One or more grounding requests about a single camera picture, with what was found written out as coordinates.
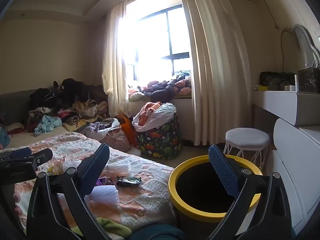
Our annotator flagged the person's teal clothing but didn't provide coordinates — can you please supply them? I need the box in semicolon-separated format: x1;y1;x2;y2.
130;224;185;240

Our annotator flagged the purple wrapper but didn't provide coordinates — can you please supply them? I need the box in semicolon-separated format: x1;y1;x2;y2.
96;177;114;187

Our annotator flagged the yellow rimmed trash bin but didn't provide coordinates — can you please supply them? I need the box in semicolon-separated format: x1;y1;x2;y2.
168;155;263;240

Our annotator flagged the white plastic bag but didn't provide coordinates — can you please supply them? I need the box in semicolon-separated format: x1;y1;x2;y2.
132;102;177;132

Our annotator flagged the black framed window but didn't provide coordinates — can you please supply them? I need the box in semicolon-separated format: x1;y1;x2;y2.
125;4;193;80

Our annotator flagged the white vanity desk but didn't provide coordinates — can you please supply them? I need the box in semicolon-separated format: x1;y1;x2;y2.
252;90;320;127

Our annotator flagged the dark green snack wrapper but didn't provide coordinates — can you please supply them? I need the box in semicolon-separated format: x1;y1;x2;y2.
116;176;143;187

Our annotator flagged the wavy framed mirror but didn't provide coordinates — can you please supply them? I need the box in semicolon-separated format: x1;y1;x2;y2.
280;24;320;68

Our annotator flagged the green cloth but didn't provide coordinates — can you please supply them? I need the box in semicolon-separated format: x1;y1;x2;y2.
96;217;132;239

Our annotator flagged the orange bag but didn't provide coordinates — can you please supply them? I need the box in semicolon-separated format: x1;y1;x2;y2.
117;115;139;149

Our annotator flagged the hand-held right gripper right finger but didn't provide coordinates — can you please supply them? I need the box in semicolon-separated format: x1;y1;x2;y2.
207;144;293;240

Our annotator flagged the red white cloth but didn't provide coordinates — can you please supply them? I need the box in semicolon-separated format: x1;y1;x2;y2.
6;122;25;135

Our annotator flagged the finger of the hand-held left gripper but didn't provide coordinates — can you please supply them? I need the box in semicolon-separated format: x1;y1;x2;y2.
0;147;32;165
25;148;53;172

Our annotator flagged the pink floral bag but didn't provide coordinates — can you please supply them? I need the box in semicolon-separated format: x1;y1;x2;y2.
100;126;131;153

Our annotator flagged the short cream curtain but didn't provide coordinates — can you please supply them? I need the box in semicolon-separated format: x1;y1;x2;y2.
102;1;130;118

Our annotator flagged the heap of dark jackets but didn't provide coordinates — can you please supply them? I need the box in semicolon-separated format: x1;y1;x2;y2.
128;70;192;102

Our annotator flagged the white drawer cabinet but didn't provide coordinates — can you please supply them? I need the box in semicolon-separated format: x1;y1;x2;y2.
271;119;320;235

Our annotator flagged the dark storage box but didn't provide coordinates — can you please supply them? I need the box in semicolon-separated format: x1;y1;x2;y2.
297;67;320;93

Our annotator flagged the pile of clothes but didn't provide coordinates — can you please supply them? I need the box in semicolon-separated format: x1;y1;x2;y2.
27;78;109;132

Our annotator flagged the grey padded headboard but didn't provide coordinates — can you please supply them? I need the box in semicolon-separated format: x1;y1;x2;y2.
0;89;34;128

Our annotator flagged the teal cloth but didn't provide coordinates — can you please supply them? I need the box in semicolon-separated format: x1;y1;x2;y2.
0;127;10;149

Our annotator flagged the light blue cloth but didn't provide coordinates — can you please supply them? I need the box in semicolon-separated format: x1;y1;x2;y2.
34;115;62;135

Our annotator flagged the orange white tufted blanket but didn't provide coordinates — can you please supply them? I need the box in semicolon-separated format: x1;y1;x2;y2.
0;131;177;240

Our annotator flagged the dinosaur print storage bag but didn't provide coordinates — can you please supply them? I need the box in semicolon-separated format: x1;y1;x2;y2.
136;114;182;160

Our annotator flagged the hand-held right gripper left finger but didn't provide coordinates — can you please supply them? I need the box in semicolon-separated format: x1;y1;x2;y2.
26;144;112;240

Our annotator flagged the lilac cloth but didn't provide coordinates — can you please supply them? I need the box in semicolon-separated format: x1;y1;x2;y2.
84;122;107;137

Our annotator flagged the orange cloth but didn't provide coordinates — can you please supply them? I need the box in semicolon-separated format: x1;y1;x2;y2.
139;102;162;127

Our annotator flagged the black bag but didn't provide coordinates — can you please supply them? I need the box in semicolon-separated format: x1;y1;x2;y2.
259;71;297;91

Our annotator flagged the long cream curtain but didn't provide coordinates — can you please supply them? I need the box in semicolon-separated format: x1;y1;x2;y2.
177;0;253;145

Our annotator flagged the beige bed sheet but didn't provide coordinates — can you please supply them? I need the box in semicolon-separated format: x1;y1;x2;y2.
0;125;85;152

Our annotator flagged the white round stool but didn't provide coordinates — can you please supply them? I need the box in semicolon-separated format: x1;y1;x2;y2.
223;127;271;172

